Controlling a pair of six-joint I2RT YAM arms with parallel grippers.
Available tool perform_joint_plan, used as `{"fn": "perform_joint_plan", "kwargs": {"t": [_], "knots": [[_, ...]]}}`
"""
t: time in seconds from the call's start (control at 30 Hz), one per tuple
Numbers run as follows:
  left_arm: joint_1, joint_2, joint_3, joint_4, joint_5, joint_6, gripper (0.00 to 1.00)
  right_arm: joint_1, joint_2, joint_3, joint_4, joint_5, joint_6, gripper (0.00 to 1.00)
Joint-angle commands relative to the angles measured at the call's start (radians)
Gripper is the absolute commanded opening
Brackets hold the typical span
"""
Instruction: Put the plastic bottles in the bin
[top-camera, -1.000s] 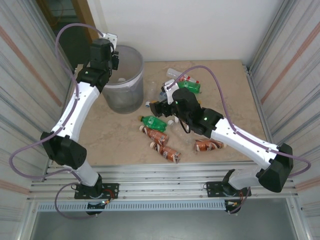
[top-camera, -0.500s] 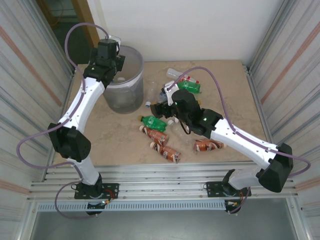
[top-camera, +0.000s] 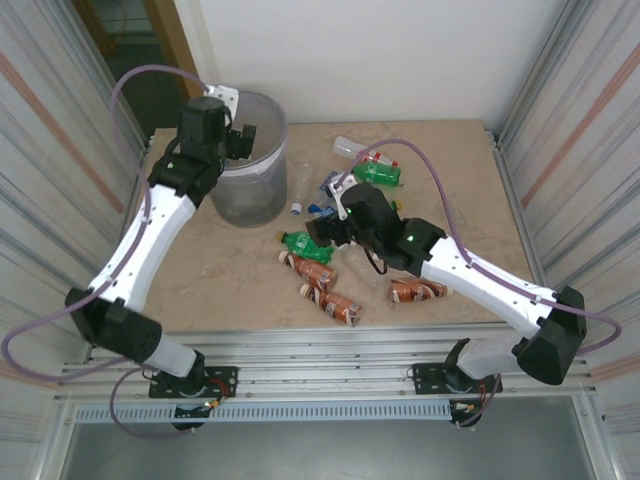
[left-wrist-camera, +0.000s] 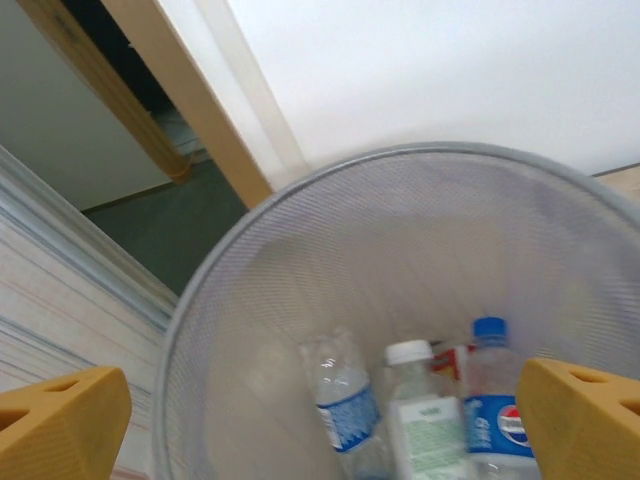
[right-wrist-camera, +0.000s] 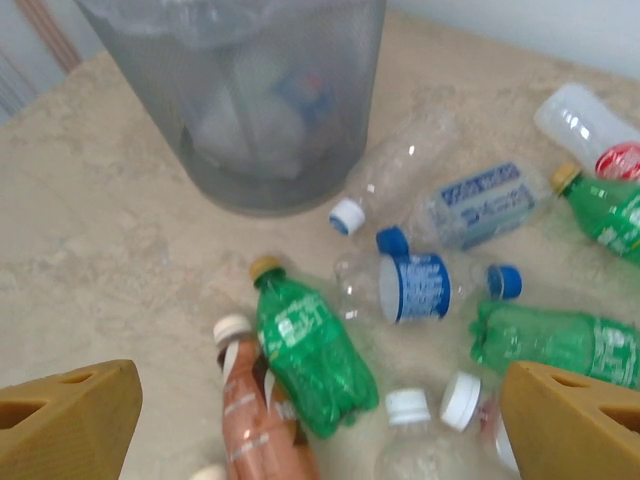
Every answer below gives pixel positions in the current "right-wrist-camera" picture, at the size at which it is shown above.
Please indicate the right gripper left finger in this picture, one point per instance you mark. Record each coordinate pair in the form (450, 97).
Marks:
(60, 435)

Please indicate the green bottle yellow cap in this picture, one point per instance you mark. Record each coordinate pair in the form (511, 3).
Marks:
(550, 342)
(610, 220)
(310, 350)

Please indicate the pale blue label bottle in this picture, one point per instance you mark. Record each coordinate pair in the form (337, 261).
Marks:
(480, 205)

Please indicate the slim clear bottle white cap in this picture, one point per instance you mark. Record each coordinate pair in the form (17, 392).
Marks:
(395, 160)

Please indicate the wide clear bottle white cap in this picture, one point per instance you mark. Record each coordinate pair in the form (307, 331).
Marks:
(407, 407)

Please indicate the brown drink bottle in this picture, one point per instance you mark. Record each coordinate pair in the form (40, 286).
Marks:
(250, 415)

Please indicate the grey mesh waste bin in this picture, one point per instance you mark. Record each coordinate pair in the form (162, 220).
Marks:
(150, 125)

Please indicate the crushed blue label bottle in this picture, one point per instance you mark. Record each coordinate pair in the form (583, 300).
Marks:
(415, 287)

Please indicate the blue label water bottle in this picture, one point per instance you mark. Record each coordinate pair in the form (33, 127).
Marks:
(302, 95)

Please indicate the square bottle purple label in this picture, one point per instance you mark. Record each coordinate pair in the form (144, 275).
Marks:
(460, 400)

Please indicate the clear plastic bin liner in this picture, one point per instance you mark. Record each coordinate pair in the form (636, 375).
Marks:
(210, 25)

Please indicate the clear bottle red label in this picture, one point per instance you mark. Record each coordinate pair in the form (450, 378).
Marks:
(575, 120)

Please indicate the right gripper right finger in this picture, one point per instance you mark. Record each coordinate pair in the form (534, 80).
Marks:
(575, 435)

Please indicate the square bottle green label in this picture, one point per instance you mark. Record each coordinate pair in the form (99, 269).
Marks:
(220, 130)

